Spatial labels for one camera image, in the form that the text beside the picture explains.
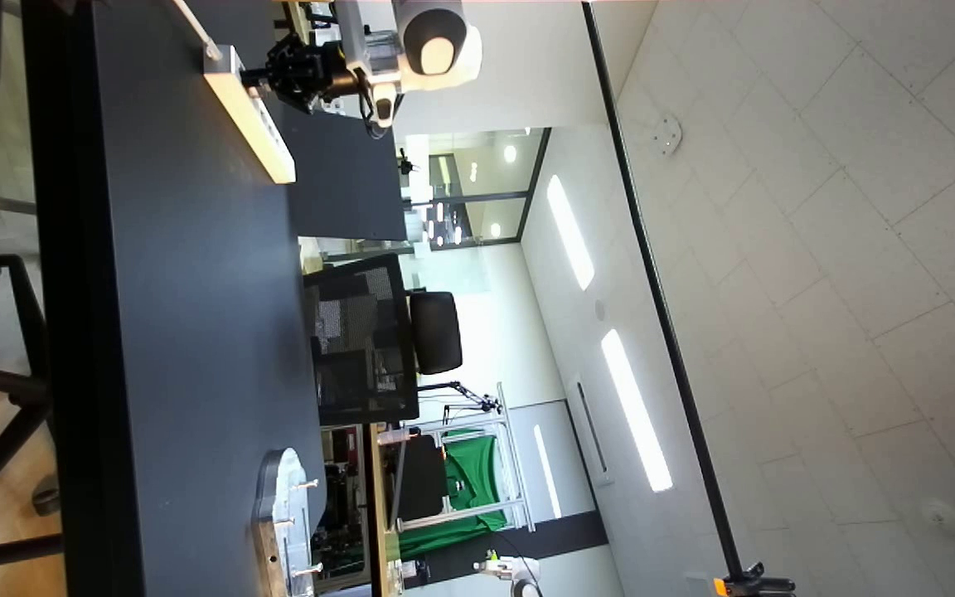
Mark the black metal table frame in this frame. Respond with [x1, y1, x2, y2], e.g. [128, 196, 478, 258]
[0, 253, 66, 578]

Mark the long ceiling light strip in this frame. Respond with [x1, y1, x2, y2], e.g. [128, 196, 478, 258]
[544, 171, 601, 295]
[596, 326, 678, 496]

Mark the white power strip cable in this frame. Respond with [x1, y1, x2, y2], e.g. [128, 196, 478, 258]
[171, 0, 227, 60]

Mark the white extension power strip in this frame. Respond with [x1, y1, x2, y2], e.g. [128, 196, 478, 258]
[199, 43, 300, 190]

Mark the white round smoke detector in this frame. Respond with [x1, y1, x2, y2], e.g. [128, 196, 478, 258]
[650, 116, 687, 158]

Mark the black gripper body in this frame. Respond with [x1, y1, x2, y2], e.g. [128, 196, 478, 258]
[300, 35, 380, 113]

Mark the black ceiling cable track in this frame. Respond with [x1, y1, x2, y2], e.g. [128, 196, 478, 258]
[579, 0, 801, 597]

